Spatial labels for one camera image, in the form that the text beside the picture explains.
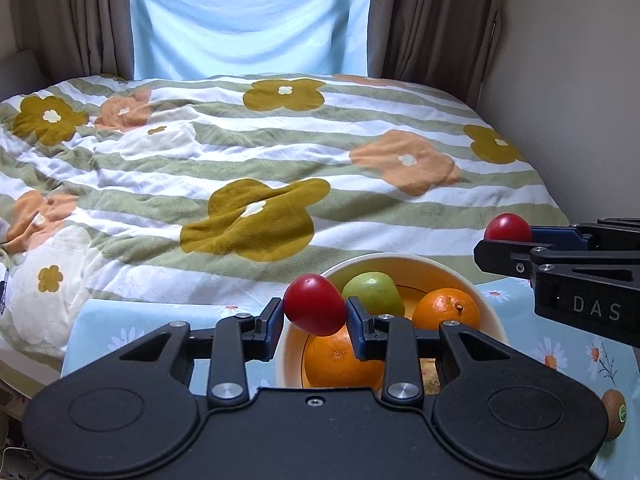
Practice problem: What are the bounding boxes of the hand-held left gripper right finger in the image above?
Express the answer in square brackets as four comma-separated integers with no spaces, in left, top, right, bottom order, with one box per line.
[346,296,511,404]

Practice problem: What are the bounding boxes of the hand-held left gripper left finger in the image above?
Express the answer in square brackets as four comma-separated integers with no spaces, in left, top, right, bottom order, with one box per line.
[117,297,286,402]

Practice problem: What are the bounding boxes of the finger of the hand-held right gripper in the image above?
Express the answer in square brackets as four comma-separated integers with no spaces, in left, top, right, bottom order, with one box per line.
[530,218,640,250]
[474,238,640,280]

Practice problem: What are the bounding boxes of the small red tomato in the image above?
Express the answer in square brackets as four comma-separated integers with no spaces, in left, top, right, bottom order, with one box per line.
[484,213,534,243]
[283,275,347,337]

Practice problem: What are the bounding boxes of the green apple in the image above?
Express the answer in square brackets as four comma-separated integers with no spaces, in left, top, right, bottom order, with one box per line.
[342,272,406,318]

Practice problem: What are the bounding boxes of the large orange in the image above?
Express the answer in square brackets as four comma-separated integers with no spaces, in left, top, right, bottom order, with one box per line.
[303,325,391,390]

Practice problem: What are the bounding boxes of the small red tomato front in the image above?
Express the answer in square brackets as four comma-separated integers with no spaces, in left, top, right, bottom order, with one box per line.
[283,275,347,337]

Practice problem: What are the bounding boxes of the cream bowl with yellow pattern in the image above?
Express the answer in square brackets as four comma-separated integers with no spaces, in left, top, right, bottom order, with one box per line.
[275,252,510,391]

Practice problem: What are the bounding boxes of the orange with dark stem mark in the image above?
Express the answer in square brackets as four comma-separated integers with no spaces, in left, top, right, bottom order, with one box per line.
[411,287,482,332]

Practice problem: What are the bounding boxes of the brown kiwi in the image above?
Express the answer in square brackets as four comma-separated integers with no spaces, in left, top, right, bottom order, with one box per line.
[600,389,628,442]

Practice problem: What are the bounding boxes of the blue daisy print tablecloth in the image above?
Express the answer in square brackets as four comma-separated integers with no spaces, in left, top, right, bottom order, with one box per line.
[60,280,629,480]

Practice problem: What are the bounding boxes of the striped floral blanket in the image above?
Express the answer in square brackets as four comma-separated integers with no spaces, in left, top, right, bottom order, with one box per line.
[0,74,572,361]

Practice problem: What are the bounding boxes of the brown curtain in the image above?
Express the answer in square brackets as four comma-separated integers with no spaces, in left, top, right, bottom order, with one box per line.
[367,0,511,111]
[0,0,135,82]

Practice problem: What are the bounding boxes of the light blue window cloth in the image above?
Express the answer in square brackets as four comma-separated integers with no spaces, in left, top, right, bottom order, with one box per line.
[127,0,377,81]

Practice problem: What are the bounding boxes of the grey bed headboard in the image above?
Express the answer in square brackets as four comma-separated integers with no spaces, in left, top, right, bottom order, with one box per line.
[0,50,49,100]

